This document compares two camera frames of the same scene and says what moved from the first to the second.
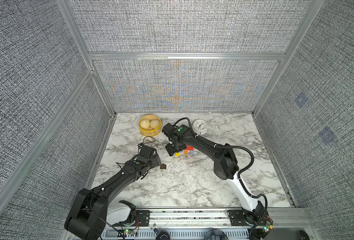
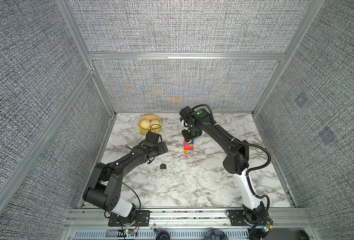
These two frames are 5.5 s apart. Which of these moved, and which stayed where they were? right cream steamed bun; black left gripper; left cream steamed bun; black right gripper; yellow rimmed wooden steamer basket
Moved: black left gripper; black right gripper
Stayed: right cream steamed bun; left cream steamed bun; yellow rimmed wooden steamer basket
